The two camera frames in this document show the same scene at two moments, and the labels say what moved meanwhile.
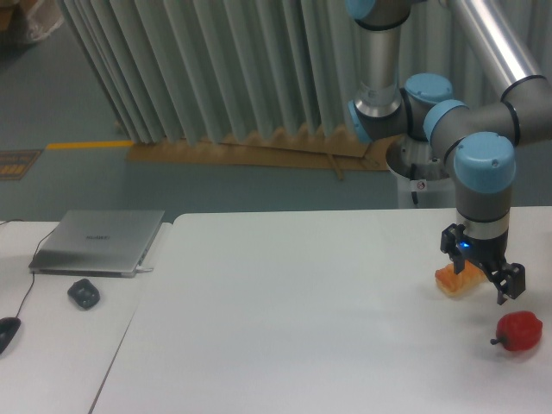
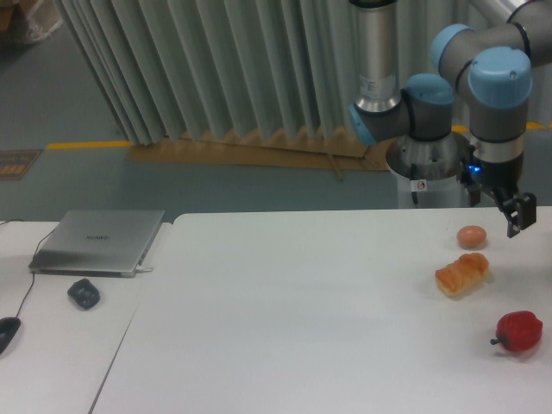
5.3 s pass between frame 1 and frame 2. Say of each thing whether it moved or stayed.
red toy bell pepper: stayed
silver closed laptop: stayed
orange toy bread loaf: stayed
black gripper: moved
